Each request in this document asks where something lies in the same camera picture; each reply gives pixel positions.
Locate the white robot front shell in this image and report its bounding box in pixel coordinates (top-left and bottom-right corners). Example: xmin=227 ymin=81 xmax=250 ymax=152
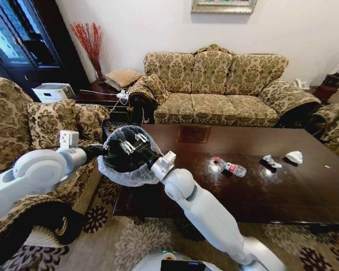
xmin=131 ymin=235 xmax=286 ymax=271

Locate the large floral armchair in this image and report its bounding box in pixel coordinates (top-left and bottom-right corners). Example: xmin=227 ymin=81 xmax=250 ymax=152
xmin=0 ymin=76 xmax=111 ymax=247

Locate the floral square cushion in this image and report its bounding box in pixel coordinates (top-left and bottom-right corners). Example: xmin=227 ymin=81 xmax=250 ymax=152
xmin=26 ymin=98 xmax=80 ymax=151

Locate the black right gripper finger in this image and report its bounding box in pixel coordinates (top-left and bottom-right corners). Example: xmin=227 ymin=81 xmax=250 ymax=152
xmin=131 ymin=132 xmax=147 ymax=144
xmin=119 ymin=138 xmax=134 ymax=155

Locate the floral patterned rug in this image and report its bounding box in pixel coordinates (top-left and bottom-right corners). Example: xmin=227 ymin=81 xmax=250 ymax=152
xmin=0 ymin=158 xmax=339 ymax=271

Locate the crumpled silver black wrapper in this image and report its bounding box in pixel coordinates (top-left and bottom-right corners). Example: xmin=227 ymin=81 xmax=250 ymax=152
xmin=260 ymin=154 xmax=283 ymax=169

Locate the white storage box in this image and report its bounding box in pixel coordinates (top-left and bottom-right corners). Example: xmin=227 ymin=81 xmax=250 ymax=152
xmin=31 ymin=82 xmax=75 ymax=103

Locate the crumpled white tissue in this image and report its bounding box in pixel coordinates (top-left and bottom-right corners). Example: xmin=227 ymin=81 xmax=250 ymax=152
xmin=284 ymin=150 xmax=304 ymax=164

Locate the dark glass-door cabinet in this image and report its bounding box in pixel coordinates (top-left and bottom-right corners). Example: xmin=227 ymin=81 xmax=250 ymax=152
xmin=0 ymin=0 xmax=90 ymax=103

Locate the small floral armchair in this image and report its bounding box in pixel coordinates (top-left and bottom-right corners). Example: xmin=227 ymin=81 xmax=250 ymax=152
xmin=310 ymin=103 xmax=339 ymax=162

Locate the silver framed picture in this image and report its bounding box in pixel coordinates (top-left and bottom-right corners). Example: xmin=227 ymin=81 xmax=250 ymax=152
xmin=190 ymin=0 xmax=258 ymax=15

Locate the floral three-seat sofa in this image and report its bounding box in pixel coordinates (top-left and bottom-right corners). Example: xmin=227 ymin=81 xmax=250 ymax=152
xmin=128 ymin=44 xmax=323 ymax=128

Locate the white power cable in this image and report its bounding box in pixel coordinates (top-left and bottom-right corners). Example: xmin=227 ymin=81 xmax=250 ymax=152
xmin=109 ymin=95 xmax=123 ymax=114

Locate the dark wooden side table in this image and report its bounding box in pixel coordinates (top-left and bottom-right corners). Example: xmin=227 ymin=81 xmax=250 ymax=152
xmin=72 ymin=80 xmax=131 ymax=125

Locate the beige woven cushion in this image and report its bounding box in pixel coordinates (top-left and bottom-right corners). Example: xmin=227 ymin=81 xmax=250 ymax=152
xmin=104 ymin=68 xmax=144 ymax=91

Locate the plastic bottle with red label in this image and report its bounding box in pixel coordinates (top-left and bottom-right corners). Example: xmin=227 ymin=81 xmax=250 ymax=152
xmin=214 ymin=158 xmax=248 ymax=178

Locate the green potted plant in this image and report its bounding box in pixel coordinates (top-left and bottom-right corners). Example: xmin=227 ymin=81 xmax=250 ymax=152
xmin=312 ymin=47 xmax=339 ymax=103

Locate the dark wooden coffee table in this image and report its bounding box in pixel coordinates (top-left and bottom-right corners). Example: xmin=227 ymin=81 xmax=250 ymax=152
xmin=112 ymin=124 xmax=339 ymax=227

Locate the red twig decoration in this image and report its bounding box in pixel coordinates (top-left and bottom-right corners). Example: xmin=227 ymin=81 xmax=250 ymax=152
xmin=70 ymin=22 xmax=105 ymax=82

